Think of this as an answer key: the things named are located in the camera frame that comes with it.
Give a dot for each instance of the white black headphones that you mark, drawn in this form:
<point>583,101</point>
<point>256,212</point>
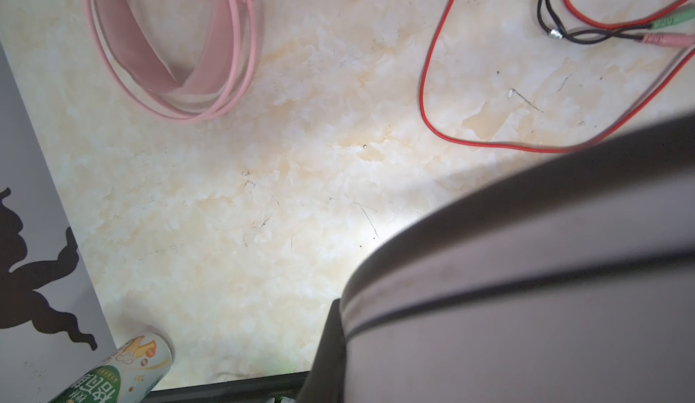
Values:
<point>570,282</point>

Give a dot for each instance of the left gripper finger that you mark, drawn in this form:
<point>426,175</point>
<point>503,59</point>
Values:
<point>325,381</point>

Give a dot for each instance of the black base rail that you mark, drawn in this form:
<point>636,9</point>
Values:
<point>264,389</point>

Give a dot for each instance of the green drink can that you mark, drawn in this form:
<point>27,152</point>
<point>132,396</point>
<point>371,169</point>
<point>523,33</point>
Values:
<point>129,375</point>

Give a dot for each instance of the pink headphones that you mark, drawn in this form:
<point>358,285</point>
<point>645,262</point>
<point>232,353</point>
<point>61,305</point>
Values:
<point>117,28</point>

